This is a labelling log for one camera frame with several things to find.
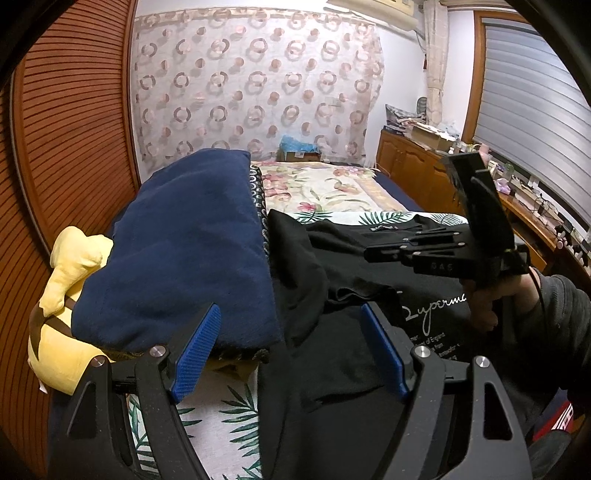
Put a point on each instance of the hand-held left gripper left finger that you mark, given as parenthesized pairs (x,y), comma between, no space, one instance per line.
(196,350)

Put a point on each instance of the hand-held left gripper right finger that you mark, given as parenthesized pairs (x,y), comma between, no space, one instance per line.
(383,350)

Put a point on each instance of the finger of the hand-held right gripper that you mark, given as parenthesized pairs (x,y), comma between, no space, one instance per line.
(385,254)
(434,238)

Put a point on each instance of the black printed t-shirt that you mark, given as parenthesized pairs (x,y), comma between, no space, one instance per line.
(351,286)

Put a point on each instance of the person's right forearm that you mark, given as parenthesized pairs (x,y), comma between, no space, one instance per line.
(554,332)

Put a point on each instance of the person's right hand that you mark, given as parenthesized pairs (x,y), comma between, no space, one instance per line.
(485,307)

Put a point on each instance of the navy mattress cover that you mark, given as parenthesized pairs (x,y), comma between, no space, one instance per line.
(401,194)

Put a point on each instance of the leaf print bedsheet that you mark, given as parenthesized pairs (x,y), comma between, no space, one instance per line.
(217,429)

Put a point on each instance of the floral blanket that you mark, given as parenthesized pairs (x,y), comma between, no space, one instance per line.
(323,189)

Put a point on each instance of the wooden sideboard with clutter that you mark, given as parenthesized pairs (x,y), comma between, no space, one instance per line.
(461,138)

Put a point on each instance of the navy blue folded quilt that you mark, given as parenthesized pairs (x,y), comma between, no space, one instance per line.
(184,240)

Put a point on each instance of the cardboard box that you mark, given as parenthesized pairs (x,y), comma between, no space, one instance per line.
(300,157)

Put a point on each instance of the grey window blind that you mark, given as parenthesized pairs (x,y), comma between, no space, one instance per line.
(526,101)

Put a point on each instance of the yellow plush toy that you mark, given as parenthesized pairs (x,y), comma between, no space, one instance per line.
(60,341)

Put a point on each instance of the blue crumpled cloth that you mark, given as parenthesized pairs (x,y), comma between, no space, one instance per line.
(298,144)

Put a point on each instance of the beige side curtain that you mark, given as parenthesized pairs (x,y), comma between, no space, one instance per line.
(436,64)

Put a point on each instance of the red printed dark clothing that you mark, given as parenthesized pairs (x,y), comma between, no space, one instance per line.
(556,429)

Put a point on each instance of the circle patterned sheer curtain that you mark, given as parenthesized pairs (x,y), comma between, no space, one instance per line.
(258,83)

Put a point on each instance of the white air conditioner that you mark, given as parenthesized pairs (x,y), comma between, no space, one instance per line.
(369,7)

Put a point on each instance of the brown louvered wardrobe door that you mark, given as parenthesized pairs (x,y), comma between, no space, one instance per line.
(69,138)

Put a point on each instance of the wooden window frame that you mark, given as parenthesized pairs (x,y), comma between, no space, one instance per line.
(475,78)

